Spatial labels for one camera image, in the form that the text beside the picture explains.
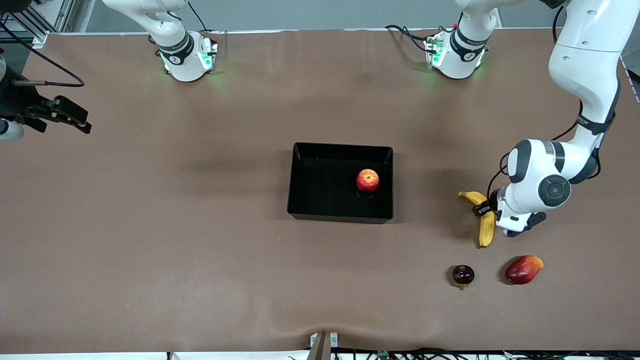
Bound red mango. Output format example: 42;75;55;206
504;255;545;286

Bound dark purple mangosteen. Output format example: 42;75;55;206
452;264;476;291

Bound black plastic box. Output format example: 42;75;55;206
286;142;395;225

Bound red yellow striped apple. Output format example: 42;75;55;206
356;168;380;193

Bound aluminium frame rails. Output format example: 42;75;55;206
0;0;77;49

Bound black base power cable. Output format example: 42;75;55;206
384;23;442;54

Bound yellow banana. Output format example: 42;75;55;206
458;190;496;249

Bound metal table edge clamp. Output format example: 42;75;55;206
307;331;340;360

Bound thin black base cable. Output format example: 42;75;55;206
187;0;212;34

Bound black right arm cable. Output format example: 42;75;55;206
0;22;87;89

